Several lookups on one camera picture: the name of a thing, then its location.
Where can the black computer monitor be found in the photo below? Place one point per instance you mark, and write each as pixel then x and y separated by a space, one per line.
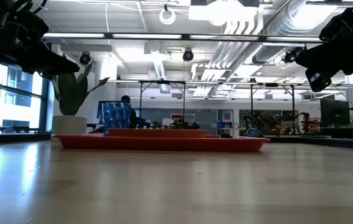
pixel 335 112
pixel 99 112

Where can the background black robot station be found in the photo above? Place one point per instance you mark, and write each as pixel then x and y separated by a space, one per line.
pixel 272 121

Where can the white plant pot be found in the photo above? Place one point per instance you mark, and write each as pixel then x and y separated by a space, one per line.
pixel 69 125

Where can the orange round plate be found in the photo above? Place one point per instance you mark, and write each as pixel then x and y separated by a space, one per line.
pixel 157 133

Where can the large green leafy plant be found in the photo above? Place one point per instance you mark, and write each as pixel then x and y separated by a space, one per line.
pixel 70 90

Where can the large window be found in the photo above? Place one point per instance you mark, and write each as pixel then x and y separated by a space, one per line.
pixel 17 96

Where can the blue storage bin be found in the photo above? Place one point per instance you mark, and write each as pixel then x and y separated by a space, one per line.
pixel 224 124

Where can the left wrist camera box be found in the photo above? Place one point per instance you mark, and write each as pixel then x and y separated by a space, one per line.
pixel 30 21

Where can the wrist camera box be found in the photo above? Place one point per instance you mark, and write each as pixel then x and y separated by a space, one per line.
pixel 30 21
pixel 341 25

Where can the person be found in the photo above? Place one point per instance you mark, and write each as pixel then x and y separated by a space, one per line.
pixel 128 112

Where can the wooden top workbench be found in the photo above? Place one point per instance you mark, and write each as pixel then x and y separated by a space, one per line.
pixel 319 141

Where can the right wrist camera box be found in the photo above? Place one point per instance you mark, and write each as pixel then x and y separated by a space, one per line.
pixel 341 25

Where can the dark chair back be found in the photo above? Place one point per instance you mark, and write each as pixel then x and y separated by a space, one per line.
pixel 253 133

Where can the black background rig frame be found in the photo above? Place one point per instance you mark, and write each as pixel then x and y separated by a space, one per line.
pixel 141 99
pixel 251 99

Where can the red bin rack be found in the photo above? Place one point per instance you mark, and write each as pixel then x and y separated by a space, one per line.
pixel 310 124

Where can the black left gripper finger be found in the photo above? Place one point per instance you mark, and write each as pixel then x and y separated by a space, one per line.
pixel 48 63

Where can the blue faceted plastic cup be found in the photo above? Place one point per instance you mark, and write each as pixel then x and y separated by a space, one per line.
pixel 116 116

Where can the overhead light bar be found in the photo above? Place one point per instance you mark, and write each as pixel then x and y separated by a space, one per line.
pixel 163 36

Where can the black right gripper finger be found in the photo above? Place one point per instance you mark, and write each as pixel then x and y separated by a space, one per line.
pixel 321 79

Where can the red plastic tray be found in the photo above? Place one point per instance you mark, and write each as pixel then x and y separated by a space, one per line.
pixel 157 143

